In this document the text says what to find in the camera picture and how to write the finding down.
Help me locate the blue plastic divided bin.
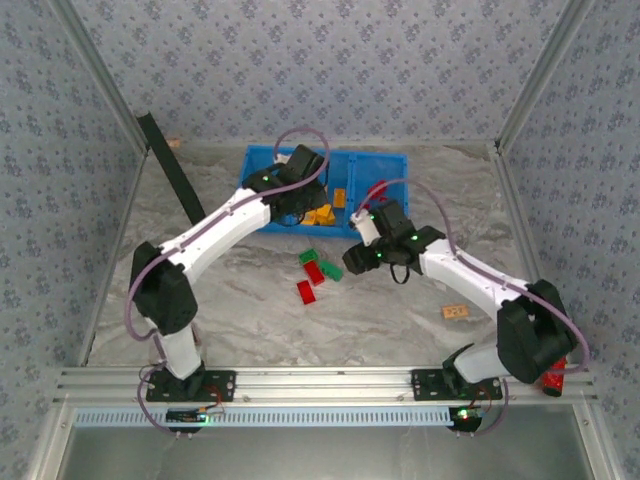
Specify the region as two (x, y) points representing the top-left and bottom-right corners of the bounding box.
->
(239, 144), (412, 241)

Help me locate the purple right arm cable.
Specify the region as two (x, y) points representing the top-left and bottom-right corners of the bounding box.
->
(357, 178), (591, 437)

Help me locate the aluminium table side rail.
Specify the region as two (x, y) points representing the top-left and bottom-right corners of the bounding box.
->
(492, 147), (599, 371)

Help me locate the long aluminium mounting rail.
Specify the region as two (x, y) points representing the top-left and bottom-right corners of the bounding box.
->
(52, 366), (599, 405)

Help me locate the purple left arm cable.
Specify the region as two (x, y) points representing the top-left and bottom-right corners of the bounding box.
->
(127, 127), (331, 440)

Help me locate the grey metal sheet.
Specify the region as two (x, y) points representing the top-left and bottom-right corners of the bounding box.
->
(64, 425), (594, 480)

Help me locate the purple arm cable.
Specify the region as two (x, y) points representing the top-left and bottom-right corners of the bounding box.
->
(127, 127), (331, 440)
(357, 178), (591, 437)

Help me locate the aluminium frame post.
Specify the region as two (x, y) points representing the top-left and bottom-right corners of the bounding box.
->
(47, 0), (151, 154)
(493, 0), (597, 154)

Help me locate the long black plastic strip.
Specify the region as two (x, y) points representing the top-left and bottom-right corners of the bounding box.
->
(135, 112), (206, 226)

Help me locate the red glitter tube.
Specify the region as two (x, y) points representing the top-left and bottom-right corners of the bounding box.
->
(542, 355), (569, 399)

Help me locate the slotted grey cable duct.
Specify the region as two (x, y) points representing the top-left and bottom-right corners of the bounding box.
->
(72, 405), (461, 429)

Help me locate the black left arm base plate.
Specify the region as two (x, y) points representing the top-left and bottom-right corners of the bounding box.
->
(145, 368), (237, 404)

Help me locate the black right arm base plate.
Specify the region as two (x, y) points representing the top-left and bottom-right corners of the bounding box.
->
(410, 368), (504, 401)

